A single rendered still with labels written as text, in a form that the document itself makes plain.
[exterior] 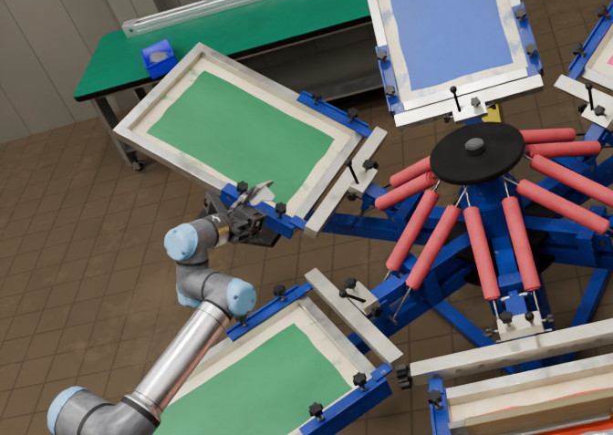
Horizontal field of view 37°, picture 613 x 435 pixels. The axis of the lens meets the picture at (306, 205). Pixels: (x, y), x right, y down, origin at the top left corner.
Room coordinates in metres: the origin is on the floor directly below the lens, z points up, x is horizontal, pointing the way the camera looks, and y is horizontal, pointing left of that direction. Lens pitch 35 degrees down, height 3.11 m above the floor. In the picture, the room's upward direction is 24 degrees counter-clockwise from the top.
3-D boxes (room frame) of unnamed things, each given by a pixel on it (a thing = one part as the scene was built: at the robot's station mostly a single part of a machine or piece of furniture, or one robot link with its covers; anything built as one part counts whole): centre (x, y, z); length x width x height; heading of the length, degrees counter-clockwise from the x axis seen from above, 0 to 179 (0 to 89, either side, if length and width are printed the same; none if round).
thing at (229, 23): (5.48, -0.10, 0.42); 2.24 x 0.89 x 0.83; 72
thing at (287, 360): (2.19, 0.30, 1.05); 1.08 x 0.61 x 0.23; 105
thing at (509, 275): (2.42, -0.57, 0.99); 0.82 x 0.79 x 0.12; 165
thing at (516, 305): (1.94, -0.44, 1.02); 0.17 x 0.06 x 0.05; 165
